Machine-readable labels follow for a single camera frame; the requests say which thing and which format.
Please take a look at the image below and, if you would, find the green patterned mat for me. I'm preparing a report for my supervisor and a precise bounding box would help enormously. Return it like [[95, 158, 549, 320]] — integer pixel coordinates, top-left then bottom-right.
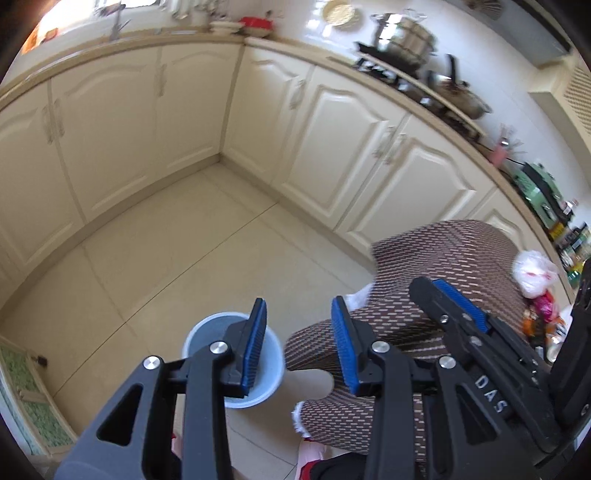
[[0, 342, 77, 455]]

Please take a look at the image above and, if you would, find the grey range hood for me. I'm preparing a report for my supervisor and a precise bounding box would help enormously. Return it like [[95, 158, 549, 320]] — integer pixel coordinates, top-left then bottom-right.
[[464, 0, 573, 68]]

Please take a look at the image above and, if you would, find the magenta wrapper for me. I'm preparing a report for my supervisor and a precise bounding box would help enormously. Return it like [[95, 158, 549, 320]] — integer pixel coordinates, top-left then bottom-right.
[[533, 293, 558, 321]]

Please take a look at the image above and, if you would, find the steel steamer pot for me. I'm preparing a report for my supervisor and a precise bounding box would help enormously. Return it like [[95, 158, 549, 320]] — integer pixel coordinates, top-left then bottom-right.
[[369, 11, 437, 70]]

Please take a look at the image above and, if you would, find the black induction cooker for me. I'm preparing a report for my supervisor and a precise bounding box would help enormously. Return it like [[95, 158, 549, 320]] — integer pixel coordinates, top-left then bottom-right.
[[355, 41, 421, 78]]

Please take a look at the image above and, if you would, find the large cream lattice cabinet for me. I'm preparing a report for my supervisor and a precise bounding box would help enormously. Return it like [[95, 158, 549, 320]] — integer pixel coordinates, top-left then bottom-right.
[[529, 51, 591, 153]]

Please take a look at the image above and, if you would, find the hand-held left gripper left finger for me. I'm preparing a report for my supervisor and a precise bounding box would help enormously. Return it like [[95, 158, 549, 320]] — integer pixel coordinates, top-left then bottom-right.
[[55, 298, 269, 480]]

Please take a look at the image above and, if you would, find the cream round perforated tray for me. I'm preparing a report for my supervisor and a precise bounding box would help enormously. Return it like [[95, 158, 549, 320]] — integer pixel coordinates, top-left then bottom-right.
[[322, 0, 363, 28]]

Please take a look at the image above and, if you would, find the green electric cooker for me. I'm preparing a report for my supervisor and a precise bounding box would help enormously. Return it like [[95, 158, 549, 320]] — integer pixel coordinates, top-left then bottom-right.
[[510, 161, 566, 229]]

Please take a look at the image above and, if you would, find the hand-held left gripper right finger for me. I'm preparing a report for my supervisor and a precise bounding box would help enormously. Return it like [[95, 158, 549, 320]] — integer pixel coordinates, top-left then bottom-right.
[[331, 295, 539, 480]]

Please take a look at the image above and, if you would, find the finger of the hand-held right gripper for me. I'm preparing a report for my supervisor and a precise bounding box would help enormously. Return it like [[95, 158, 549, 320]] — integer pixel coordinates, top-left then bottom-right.
[[410, 276, 561, 453], [551, 267, 591, 432]]

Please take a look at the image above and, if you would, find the steel wok with lid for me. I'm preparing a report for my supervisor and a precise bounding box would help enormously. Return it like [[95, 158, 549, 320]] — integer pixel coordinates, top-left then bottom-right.
[[427, 54, 492, 118]]

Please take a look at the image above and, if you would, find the steel faucet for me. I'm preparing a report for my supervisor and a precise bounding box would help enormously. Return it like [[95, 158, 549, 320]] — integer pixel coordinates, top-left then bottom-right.
[[108, 7, 125, 42]]

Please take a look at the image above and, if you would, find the black gas stove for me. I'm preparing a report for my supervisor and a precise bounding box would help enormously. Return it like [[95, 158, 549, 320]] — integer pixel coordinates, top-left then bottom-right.
[[360, 60, 490, 144]]

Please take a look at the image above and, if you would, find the white plastic bag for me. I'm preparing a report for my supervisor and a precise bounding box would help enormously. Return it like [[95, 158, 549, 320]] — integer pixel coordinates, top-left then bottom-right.
[[513, 250, 559, 298]]

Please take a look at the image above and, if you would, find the large cooking oil bottle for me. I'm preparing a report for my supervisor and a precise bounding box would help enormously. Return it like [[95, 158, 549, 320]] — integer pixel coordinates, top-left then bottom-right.
[[549, 198, 580, 241]]

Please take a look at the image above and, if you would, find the light blue plastic bin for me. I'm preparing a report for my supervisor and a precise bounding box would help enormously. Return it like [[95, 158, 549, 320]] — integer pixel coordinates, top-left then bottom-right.
[[181, 312, 283, 411]]

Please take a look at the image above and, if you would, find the brown dotted tablecloth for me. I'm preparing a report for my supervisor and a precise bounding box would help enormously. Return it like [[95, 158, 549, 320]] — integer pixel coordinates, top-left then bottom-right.
[[284, 220, 555, 480]]

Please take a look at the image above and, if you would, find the crushed orange drink can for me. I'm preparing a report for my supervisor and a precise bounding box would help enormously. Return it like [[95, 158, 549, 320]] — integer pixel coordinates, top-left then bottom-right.
[[522, 314, 542, 343]]

